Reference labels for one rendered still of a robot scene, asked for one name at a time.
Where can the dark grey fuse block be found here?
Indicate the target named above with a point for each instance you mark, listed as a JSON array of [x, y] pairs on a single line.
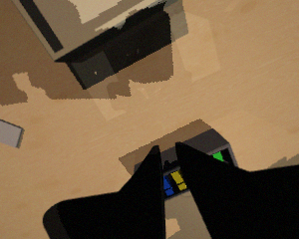
[[208, 142]]

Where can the beige open-top tray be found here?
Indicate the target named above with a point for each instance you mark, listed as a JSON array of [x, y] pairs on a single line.
[[71, 29]]

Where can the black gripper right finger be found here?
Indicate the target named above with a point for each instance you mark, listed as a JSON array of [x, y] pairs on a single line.
[[228, 197]]

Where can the green fuse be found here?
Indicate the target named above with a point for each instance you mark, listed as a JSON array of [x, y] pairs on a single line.
[[217, 155]]

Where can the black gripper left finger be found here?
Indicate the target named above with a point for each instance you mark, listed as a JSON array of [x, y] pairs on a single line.
[[136, 209]]

